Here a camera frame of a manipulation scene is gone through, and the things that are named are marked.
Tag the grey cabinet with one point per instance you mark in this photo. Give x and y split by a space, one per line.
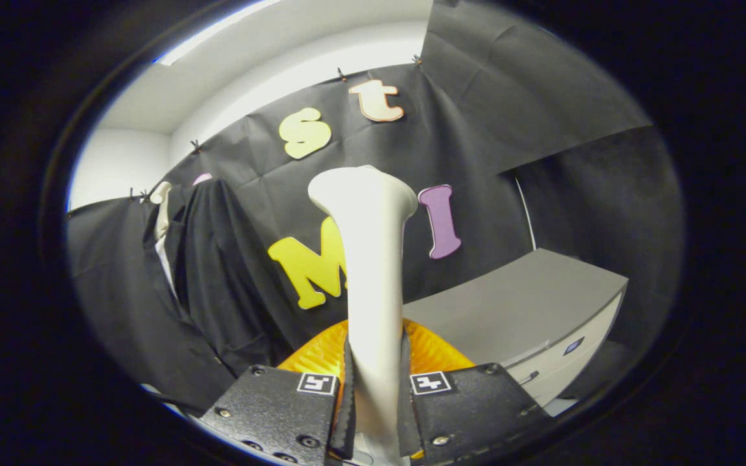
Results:
509 304

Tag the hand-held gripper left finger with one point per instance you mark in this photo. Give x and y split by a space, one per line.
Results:
346 421

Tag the white garment steamer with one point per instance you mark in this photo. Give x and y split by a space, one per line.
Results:
373 272

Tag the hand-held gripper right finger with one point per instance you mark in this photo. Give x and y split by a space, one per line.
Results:
406 421

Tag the black suit jacket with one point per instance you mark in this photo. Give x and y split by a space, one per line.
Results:
230 285

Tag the black backdrop cloth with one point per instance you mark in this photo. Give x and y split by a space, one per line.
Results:
489 129

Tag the white clothes hanger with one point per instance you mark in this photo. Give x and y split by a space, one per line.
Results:
161 207

